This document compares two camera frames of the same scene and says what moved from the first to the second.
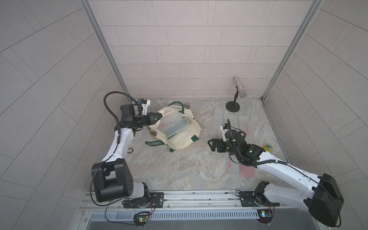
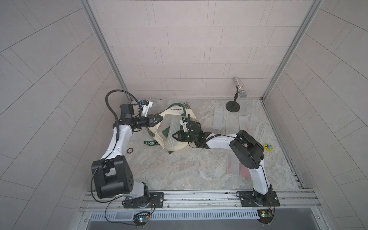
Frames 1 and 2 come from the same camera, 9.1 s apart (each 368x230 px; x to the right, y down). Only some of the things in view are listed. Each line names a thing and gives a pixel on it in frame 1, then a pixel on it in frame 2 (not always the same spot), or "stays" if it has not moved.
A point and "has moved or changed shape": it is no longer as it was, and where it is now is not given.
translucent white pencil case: x=173 y=123 has moved or changed shape
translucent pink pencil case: x=247 y=171 stays
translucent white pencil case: x=218 y=118 stays
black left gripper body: x=144 y=120 stays
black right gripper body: x=224 y=146 → x=188 y=136
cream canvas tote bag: x=177 y=128 stays
